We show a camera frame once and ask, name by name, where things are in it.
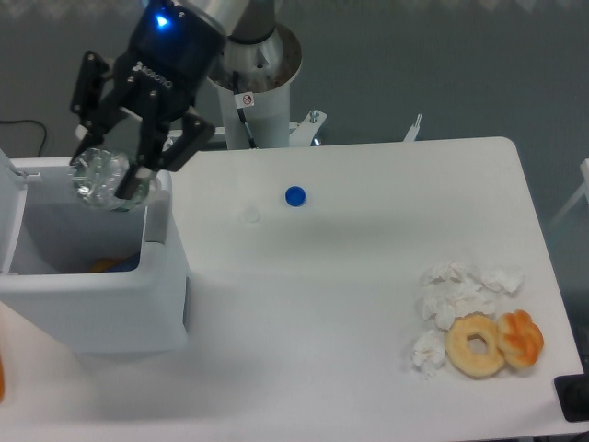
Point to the clear plastic bottle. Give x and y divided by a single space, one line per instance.
96 175

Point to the crumpled white tissue bottom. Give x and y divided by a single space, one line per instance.
428 354

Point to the yellow blue trash in can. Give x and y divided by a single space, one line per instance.
115 265

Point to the blue bottle cap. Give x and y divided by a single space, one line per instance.
295 196

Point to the black device at edge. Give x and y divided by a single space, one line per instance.
572 391

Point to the white frame at right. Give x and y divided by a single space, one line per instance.
580 193

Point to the orange glazed twisted bun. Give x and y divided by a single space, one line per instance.
519 339

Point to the white bottle cap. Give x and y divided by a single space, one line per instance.
251 215

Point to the crumpled white tissue right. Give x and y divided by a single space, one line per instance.
503 280

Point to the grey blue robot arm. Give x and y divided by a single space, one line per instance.
230 14

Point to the crumpled white tissue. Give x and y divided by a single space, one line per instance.
458 272
428 354
446 302
503 280

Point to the plain ring donut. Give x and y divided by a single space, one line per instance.
471 345

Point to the orange object at edge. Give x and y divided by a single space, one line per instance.
2 381

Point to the crumpled white tissue middle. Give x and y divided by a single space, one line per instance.
446 302

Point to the crumpled white tissue top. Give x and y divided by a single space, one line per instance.
458 272

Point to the white trash can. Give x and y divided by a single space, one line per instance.
49 240

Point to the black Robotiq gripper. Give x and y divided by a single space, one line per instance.
169 54

